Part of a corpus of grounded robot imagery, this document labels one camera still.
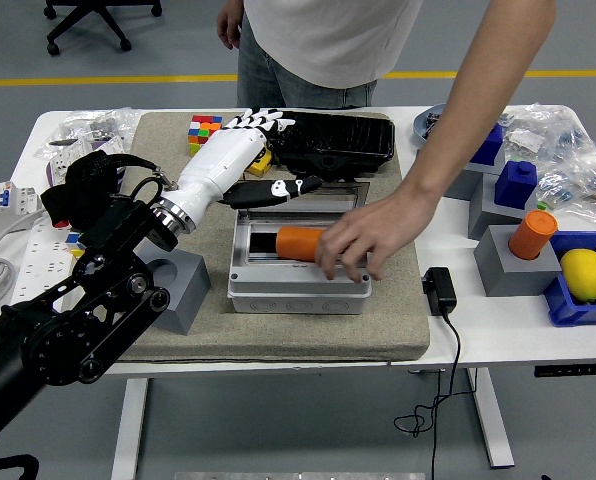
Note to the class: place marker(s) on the person's right hand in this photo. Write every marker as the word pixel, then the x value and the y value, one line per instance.
pixel 229 25

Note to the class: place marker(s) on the person's left hand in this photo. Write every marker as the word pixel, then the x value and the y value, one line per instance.
pixel 373 230

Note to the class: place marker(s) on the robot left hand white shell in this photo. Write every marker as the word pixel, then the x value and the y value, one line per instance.
pixel 218 160

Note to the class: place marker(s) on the orange cylinder battery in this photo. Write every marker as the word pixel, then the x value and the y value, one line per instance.
pixel 298 242
pixel 533 232

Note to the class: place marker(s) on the grey electrical box clear lid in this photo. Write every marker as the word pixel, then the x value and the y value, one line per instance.
pixel 298 300

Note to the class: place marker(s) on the grey block with round hole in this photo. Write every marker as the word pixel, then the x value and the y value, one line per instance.
pixel 188 295

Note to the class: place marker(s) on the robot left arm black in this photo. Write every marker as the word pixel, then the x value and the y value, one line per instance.
pixel 78 310

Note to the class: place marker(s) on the person's left forearm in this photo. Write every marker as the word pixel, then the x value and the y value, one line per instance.
pixel 453 150

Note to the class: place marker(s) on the large colourful puzzle cube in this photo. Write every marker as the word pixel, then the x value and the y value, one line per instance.
pixel 198 131

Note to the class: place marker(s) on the yellow tape measure black label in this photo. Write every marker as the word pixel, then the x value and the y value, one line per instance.
pixel 262 162

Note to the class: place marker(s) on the grey-brown mat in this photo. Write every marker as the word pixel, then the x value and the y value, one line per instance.
pixel 403 310

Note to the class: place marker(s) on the black power adapter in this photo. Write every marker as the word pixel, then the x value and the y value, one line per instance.
pixel 440 292

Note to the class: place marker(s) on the black plastic tray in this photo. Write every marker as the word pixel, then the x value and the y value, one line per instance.
pixel 348 140

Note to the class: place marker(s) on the grey block holding blue block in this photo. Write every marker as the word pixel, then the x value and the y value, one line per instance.
pixel 483 212
pixel 465 187

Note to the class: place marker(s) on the white socket in clear bag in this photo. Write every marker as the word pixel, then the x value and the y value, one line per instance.
pixel 113 147

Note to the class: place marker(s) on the blue-grey dish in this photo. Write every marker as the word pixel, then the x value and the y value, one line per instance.
pixel 420 132

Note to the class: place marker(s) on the clear bag of dark parts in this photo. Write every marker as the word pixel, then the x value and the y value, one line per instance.
pixel 103 122

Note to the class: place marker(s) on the dark wrapped candies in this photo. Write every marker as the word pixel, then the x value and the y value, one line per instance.
pixel 430 120

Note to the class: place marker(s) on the grey block holding orange cylinder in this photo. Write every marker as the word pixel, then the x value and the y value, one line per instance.
pixel 508 270

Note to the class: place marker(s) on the black office chair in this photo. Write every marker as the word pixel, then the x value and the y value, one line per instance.
pixel 85 20

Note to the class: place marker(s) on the blue block with knob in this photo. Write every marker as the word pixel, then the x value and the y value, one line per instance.
pixel 515 187
pixel 493 147

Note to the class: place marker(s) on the black cloth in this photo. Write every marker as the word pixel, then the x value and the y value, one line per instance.
pixel 60 200

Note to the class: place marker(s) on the small colourful puzzle cube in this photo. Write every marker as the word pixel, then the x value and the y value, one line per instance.
pixel 73 241

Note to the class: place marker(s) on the clear bag of white parts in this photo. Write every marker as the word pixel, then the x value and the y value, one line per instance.
pixel 525 140

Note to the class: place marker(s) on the clear bag of mixed parts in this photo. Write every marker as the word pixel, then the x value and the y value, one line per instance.
pixel 568 187

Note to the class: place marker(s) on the white power strip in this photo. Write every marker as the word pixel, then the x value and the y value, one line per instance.
pixel 38 255

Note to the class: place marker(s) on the blue plastic bin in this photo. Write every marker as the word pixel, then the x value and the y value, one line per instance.
pixel 563 307

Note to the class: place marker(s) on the yellow lemon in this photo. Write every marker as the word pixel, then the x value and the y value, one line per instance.
pixel 583 275

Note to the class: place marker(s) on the white circuit breaker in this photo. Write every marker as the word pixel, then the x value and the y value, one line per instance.
pixel 3 205

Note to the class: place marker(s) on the clear bag of blue parts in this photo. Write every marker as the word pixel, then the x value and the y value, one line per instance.
pixel 573 135

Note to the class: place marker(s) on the white table leg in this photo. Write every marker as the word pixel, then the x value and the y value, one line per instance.
pixel 128 425
pixel 493 425

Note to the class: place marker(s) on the black table control panel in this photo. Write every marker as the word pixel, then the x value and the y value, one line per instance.
pixel 573 370

